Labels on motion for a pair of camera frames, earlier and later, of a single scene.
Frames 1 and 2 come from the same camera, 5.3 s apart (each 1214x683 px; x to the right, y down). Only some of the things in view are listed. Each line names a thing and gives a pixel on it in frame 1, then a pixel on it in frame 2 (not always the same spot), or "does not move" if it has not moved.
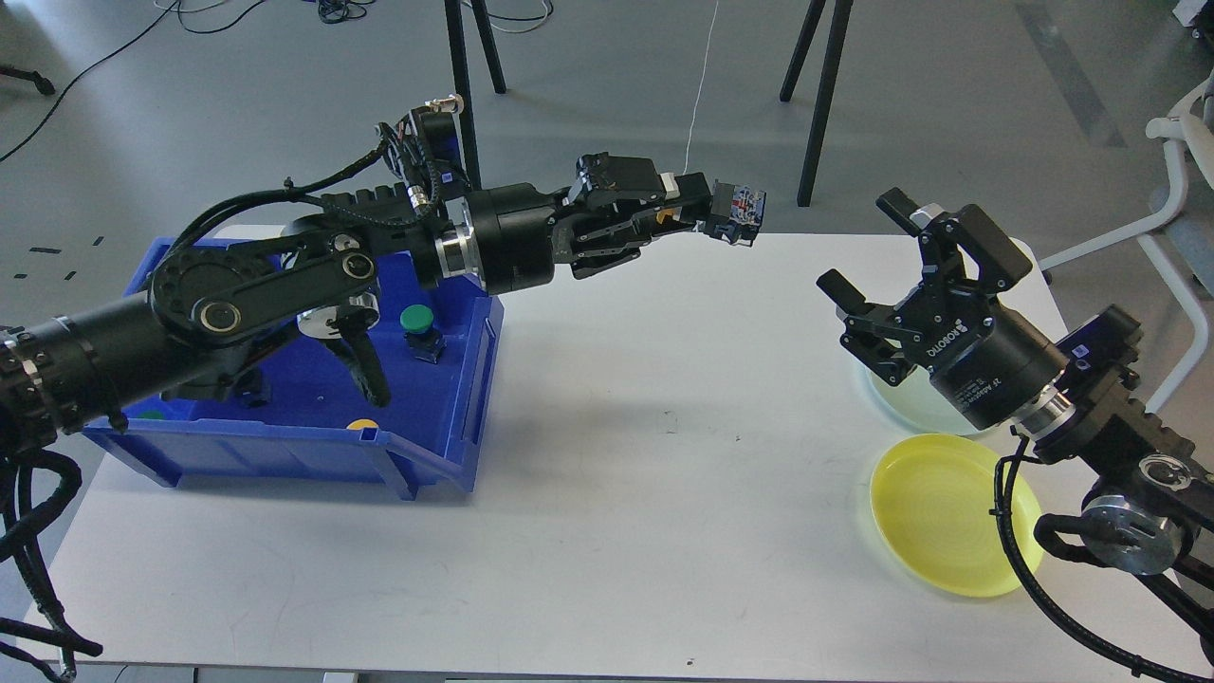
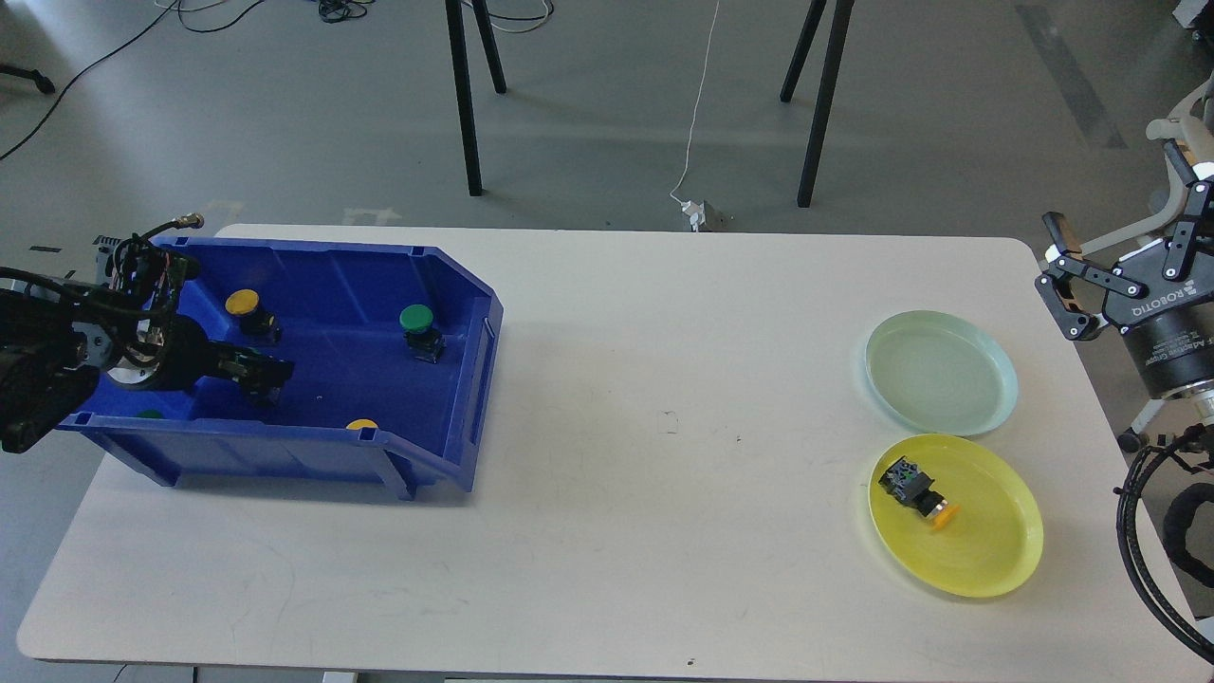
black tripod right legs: (828, 78) does not move
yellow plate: (932, 498) does not move
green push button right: (427, 343) does not move
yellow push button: (745, 217) → (907, 483)
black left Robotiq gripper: (518, 240) → (189, 359)
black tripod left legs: (454, 40) does not move
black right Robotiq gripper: (988, 365) → (1168, 326)
